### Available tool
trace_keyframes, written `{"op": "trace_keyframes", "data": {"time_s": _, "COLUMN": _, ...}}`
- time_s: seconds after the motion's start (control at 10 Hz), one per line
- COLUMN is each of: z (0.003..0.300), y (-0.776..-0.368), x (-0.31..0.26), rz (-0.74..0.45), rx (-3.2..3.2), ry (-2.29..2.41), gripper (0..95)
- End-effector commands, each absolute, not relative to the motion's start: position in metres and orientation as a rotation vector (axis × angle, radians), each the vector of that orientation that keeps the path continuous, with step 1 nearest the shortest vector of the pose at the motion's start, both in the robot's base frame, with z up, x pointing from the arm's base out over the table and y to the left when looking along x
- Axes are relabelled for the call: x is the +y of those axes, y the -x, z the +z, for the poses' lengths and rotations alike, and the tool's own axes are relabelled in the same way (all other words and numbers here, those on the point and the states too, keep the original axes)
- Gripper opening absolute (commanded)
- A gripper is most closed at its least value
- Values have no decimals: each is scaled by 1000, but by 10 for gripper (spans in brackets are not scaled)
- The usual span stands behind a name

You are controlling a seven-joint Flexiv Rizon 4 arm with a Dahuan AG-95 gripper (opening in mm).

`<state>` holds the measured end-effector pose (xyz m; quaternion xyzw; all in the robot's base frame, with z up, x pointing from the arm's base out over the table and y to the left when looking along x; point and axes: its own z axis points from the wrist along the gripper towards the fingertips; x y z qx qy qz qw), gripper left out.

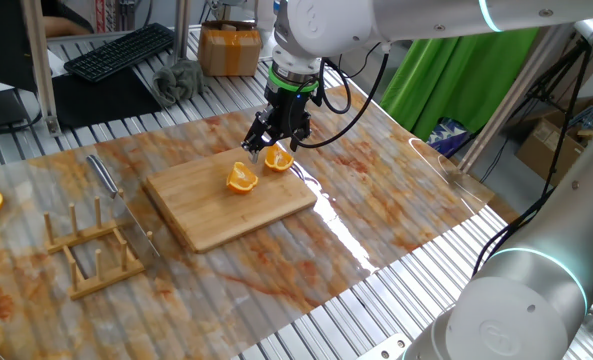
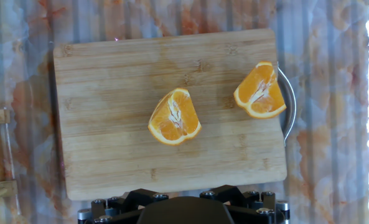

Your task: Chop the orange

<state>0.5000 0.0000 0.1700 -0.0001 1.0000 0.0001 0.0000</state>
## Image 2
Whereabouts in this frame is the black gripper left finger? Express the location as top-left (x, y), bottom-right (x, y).
top-left (77, 188), bottom-right (169, 224)

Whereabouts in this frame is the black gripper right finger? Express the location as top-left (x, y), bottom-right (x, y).
top-left (199, 185), bottom-right (291, 224)

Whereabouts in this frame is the cut orange piece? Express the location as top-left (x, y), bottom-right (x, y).
top-left (147, 87), bottom-right (202, 146)
top-left (233, 60), bottom-right (287, 119)

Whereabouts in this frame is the bamboo cutting board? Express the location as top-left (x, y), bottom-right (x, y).
top-left (52, 28), bottom-right (297, 202)

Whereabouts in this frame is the marble pattern plastic mat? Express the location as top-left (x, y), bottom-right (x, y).
top-left (0, 0), bottom-right (369, 224)

